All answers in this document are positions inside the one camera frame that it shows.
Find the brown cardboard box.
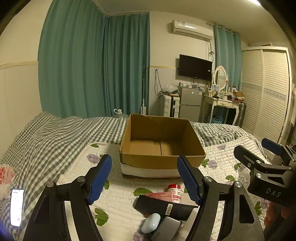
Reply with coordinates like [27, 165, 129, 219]
[120, 113, 206, 179]

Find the white air conditioner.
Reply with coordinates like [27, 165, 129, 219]
[171, 20, 213, 42]

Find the grey power bank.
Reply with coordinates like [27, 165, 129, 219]
[150, 217, 181, 241]

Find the red and white plastic bag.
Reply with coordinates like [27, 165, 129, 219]
[0, 163, 15, 200]

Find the red-capped white bottle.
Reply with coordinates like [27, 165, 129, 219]
[168, 184, 183, 204]

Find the white floral quilt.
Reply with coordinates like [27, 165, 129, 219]
[57, 136, 275, 241]

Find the grey gingham blanket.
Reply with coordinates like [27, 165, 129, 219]
[0, 112, 266, 234]

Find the black wall television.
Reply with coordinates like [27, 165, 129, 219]
[179, 54, 213, 81]

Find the black suitcase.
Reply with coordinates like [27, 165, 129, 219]
[236, 102, 247, 128]

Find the white oval mirror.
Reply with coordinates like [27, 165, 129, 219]
[213, 65, 228, 91]

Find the white louvered wardrobe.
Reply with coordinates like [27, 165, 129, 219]
[240, 45, 296, 146]

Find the black wall cable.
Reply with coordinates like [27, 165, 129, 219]
[154, 69, 163, 96]

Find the white dressing table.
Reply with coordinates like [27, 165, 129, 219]
[201, 94, 241, 127]

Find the clear water jug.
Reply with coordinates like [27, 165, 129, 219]
[111, 108, 129, 118]

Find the white plastic bottle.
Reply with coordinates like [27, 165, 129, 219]
[177, 220, 197, 241]

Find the person's right hand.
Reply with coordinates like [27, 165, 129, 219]
[265, 201, 287, 229]

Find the silver small fridge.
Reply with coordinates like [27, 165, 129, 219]
[178, 85, 205, 122]

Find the pale blue earbuds case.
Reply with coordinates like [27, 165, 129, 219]
[141, 213, 161, 234]

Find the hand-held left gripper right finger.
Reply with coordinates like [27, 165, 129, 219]
[177, 155, 265, 241]

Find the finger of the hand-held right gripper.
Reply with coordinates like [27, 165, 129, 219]
[233, 146, 273, 169]
[262, 138, 296, 164]

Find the blue basket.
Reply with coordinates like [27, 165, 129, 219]
[211, 111, 226, 125]

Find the long black box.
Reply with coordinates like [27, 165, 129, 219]
[135, 194, 199, 222]

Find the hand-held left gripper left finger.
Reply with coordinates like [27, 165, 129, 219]
[23, 154, 112, 241]

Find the white smartphone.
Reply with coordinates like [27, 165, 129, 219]
[10, 189, 24, 227]

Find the pink box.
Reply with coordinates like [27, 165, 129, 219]
[146, 192, 174, 201]

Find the white flat mop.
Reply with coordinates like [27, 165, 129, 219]
[141, 65, 147, 115]

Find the narrow green curtain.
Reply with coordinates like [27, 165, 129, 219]
[213, 24, 242, 91]

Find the wide green curtain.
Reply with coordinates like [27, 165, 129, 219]
[38, 0, 105, 118]

